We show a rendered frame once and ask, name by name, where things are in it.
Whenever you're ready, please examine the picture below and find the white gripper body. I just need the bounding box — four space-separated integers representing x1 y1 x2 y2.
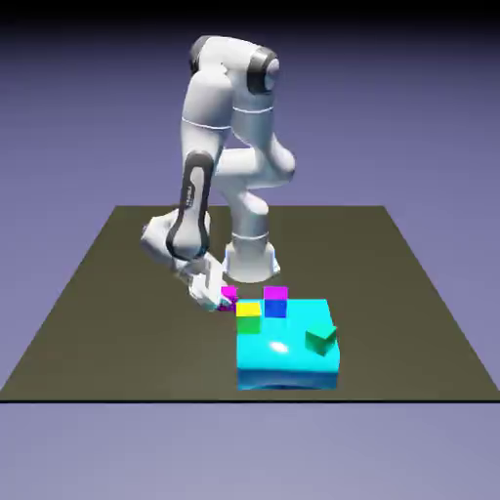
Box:
187 260 226 313

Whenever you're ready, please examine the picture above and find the small magenta cube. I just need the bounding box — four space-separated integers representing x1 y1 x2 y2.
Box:
217 285 239 313

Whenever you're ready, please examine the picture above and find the small yellow cube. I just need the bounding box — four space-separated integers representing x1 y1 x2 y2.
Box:
235 302 262 335

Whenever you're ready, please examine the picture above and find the small blue cube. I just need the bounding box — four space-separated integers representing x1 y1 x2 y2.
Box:
263 286 289 318

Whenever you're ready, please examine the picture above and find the small green cube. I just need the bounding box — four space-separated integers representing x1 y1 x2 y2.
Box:
305 324 338 356

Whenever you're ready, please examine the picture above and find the large cyan box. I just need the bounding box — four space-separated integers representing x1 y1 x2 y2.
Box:
235 298 340 391

